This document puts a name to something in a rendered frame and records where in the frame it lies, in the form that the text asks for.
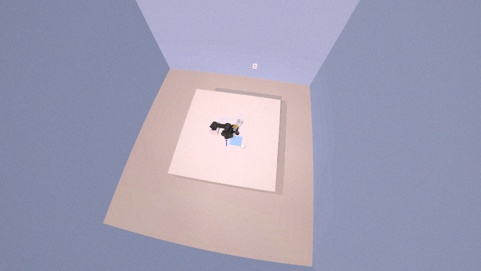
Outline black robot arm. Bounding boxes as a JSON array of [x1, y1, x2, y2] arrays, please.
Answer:
[[209, 121, 234, 139]]

